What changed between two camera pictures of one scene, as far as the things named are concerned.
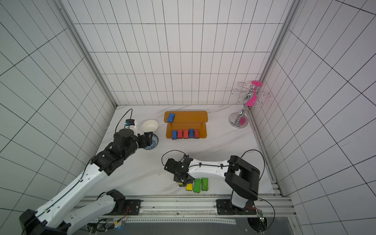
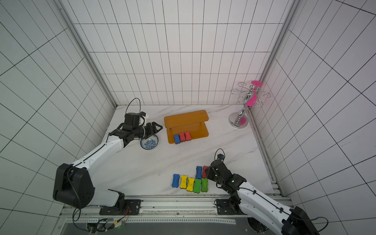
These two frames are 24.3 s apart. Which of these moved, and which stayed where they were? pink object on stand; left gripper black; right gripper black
Moved: right gripper black; left gripper black
Stayed: pink object on stand
